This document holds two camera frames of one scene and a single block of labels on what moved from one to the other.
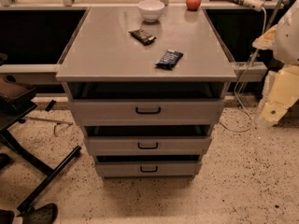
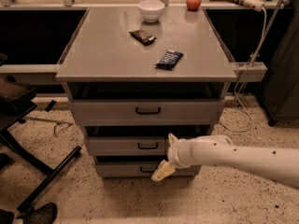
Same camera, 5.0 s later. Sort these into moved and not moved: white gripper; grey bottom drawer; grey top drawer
Moved: white gripper
Not moved: grey bottom drawer; grey top drawer
